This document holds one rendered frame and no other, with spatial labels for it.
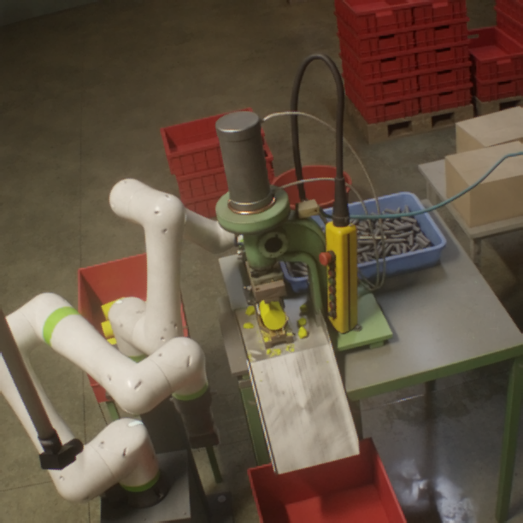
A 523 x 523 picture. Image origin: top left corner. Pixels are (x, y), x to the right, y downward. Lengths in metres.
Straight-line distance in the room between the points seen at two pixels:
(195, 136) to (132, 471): 3.42
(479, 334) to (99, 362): 1.26
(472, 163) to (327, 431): 1.80
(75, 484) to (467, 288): 1.46
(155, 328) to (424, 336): 0.84
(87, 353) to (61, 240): 3.45
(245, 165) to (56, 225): 3.43
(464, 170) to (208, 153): 1.78
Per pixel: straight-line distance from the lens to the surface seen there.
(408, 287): 2.84
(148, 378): 1.84
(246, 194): 2.29
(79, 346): 2.00
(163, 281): 2.40
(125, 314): 2.59
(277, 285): 2.45
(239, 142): 2.21
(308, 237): 2.46
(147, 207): 2.34
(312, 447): 2.48
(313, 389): 2.52
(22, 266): 5.27
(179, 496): 2.34
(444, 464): 3.51
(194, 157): 4.99
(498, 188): 3.78
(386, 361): 2.56
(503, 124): 4.25
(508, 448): 2.97
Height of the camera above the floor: 2.69
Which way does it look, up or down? 35 degrees down
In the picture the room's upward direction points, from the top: 11 degrees counter-clockwise
